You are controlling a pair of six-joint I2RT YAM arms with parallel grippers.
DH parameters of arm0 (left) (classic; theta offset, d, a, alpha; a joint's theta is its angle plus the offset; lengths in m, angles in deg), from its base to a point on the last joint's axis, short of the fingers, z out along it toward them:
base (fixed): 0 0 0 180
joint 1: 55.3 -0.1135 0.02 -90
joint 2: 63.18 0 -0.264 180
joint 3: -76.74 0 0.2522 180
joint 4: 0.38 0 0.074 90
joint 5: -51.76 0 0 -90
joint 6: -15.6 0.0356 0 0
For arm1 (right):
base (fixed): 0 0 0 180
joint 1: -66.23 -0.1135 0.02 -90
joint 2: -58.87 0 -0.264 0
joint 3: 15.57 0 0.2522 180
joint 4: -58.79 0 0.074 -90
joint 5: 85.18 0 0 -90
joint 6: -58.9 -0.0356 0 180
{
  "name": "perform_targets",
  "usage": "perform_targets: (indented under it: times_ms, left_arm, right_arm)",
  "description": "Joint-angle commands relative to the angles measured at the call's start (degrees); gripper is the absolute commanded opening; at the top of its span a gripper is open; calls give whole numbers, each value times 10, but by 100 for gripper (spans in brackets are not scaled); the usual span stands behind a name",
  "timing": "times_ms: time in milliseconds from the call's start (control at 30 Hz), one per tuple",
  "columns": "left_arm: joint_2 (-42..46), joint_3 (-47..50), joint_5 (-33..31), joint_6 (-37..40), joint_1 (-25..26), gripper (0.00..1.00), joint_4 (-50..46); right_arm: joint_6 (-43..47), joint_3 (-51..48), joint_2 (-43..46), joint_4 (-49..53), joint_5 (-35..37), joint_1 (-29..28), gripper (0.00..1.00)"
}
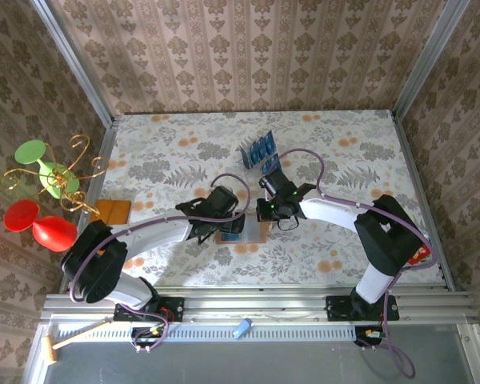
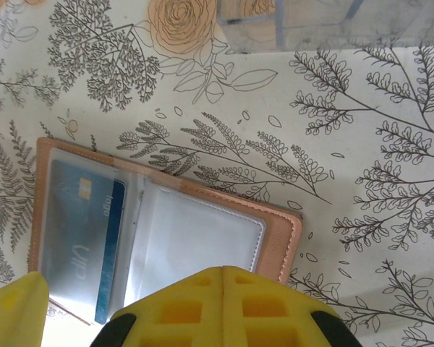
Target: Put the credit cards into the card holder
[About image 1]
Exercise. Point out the patterned ceramic bowl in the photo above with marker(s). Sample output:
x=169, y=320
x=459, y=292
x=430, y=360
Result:
x=428, y=237

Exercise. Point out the aluminium table side rail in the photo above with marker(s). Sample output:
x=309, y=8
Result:
x=410, y=160
x=109, y=138

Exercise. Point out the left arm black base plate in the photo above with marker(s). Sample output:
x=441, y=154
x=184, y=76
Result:
x=172, y=308

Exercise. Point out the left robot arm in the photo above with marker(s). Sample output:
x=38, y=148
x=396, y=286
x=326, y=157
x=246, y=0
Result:
x=92, y=264

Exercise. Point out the orange wooden board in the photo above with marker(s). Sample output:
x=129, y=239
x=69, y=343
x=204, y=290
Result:
x=118, y=208

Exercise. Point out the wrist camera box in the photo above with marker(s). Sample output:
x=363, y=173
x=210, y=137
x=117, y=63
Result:
x=270, y=183
x=222, y=198

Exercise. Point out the light blue plastic tube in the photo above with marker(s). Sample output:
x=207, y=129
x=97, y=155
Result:
x=242, y=329

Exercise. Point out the pink leather card holder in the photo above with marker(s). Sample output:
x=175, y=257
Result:
x=254, y=230

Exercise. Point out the green plastic goblet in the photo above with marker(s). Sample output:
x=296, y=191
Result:
x=31, y=152

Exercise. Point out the clear acrylic card stand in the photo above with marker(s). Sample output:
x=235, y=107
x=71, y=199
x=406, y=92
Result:
x=253, y=176

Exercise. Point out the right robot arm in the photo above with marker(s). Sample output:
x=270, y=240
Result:
x=388, y=240

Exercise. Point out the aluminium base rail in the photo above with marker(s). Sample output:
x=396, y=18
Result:
x=264, y=304

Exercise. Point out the red plastic goblet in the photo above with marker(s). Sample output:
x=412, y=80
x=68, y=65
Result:
x=20, y=215

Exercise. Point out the wooden mallet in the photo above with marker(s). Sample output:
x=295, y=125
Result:
x=49, y=350

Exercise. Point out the red snack packet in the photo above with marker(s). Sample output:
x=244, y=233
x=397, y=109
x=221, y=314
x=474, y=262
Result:
x=420, y=256

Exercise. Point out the aluminium frame post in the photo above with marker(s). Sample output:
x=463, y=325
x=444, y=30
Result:
x=77, y=68
x=429, y=56

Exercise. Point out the black power connector block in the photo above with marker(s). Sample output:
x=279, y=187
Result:
x=368, y=336
x=146, y=336

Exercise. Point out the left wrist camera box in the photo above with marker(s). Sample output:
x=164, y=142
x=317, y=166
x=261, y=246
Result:
x=222, y=198

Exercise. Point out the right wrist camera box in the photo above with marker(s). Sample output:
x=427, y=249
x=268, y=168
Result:
x=270, y=183

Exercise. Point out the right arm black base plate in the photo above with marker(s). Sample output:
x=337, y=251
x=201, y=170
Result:
x=338, y=308

